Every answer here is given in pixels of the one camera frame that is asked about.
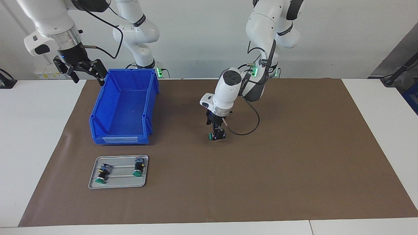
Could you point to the grey partition panel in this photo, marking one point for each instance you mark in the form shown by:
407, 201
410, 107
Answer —
392, 62

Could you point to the silver metal tray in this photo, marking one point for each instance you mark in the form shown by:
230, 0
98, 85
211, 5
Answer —
120, 182

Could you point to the blue crate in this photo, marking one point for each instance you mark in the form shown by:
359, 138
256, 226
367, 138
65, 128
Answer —
412, 102

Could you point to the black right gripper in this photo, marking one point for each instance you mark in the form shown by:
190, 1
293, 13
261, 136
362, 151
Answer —
73, 55

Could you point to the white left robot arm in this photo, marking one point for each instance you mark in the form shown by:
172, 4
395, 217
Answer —
228, 91

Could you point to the blue plastic storage bin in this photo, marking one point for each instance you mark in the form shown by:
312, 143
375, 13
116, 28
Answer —
124, 111

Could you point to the green push button switch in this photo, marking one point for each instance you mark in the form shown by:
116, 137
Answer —
103, 174
211, 136
138, 167

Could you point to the brown paper table mat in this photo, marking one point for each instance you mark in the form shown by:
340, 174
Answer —
261, 163

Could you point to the black stand pole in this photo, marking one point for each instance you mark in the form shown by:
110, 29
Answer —
396, 75

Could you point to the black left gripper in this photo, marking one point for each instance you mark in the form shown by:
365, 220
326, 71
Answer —
215, 120

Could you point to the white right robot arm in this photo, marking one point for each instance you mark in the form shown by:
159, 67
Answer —
49, 19

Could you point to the white wall socket box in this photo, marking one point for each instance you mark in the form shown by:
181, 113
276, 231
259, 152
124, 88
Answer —
49, 73

